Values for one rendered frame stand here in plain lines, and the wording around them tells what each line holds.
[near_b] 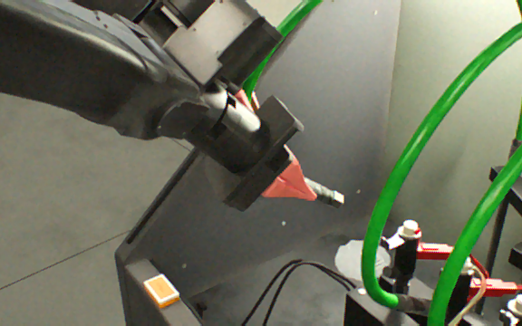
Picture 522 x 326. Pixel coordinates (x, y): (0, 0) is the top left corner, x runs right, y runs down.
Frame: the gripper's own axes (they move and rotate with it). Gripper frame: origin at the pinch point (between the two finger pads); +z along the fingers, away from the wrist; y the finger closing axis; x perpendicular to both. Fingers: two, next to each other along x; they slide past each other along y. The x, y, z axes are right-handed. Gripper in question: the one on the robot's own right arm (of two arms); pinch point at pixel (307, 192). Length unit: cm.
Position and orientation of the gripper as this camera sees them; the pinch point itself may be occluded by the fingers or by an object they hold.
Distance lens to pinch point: 62.4
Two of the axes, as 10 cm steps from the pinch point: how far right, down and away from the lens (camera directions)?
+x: -3.3, -4.7, 8.2
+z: 6.6, 5.0, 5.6
